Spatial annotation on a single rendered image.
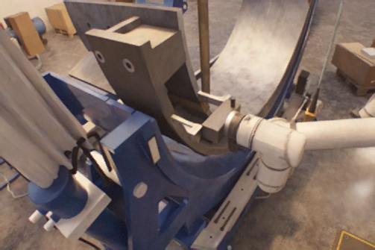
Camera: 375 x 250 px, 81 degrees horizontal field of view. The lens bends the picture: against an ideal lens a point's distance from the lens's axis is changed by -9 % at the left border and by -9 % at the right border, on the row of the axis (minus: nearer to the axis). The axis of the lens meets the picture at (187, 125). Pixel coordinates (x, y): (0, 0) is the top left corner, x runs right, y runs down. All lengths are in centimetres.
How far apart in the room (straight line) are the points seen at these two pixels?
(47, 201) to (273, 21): 240
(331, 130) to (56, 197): 85
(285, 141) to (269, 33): 205
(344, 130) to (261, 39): 190
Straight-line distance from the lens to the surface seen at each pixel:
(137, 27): 88
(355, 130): 79
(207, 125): 64
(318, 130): 78
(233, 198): 203
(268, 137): 60
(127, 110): 88
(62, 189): 83
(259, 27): 264
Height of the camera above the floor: 261
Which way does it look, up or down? 42 degrees down
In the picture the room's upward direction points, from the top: 7 degrees counter-clockwise
